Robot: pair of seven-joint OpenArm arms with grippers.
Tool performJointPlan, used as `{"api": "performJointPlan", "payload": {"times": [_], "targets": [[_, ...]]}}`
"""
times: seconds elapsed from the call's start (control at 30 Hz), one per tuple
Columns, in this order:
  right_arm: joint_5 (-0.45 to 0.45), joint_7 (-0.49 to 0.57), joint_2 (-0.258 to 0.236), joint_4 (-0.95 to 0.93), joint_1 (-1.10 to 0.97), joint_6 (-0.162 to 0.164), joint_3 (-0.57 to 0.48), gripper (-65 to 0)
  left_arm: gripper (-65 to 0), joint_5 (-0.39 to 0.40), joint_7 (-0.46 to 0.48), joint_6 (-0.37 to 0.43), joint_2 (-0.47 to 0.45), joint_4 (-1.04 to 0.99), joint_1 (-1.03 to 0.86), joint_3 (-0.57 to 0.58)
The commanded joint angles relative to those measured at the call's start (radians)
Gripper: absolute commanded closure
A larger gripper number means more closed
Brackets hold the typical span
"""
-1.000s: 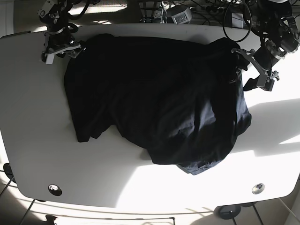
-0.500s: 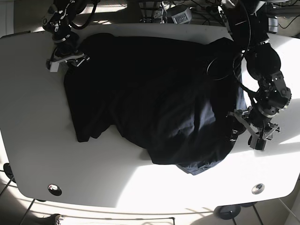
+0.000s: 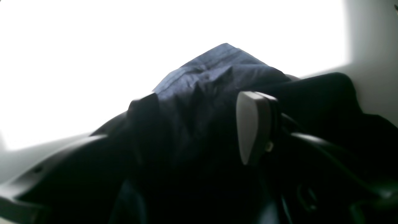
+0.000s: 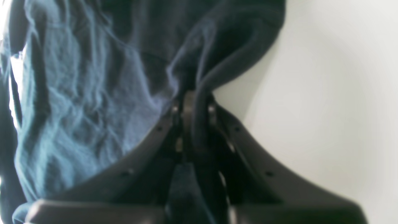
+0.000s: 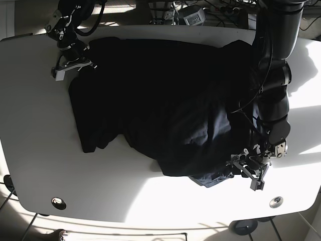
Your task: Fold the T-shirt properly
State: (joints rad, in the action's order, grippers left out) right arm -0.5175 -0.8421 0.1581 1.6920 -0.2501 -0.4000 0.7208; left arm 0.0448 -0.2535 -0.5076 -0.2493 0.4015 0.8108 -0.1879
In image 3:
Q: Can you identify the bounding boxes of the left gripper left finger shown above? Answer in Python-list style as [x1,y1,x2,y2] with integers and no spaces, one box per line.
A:
[0,135,128,224]

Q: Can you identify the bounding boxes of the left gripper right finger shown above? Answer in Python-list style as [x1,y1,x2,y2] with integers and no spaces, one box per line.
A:
[236,91,397,224]

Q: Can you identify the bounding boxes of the black T-shirt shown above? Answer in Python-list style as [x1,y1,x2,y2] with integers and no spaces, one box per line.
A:
[108,44,397,224]

